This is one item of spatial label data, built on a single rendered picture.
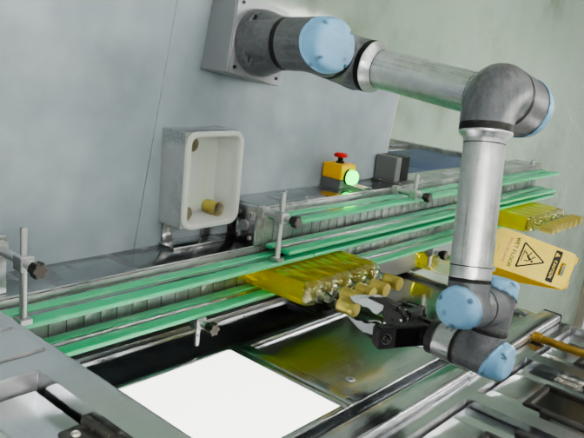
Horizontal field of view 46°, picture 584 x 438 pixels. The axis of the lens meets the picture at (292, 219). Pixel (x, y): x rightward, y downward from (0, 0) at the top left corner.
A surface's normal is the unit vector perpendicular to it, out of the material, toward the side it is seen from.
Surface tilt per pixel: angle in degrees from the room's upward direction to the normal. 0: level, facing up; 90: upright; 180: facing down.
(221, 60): 90
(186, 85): 0
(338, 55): 8
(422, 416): 90
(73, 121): 0
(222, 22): 90
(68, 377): 90
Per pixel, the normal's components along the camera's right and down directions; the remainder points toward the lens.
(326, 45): 0.67, 0.17
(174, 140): -0.65, 0.12
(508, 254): -0.31, -0.35
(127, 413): 0.11, -0.96
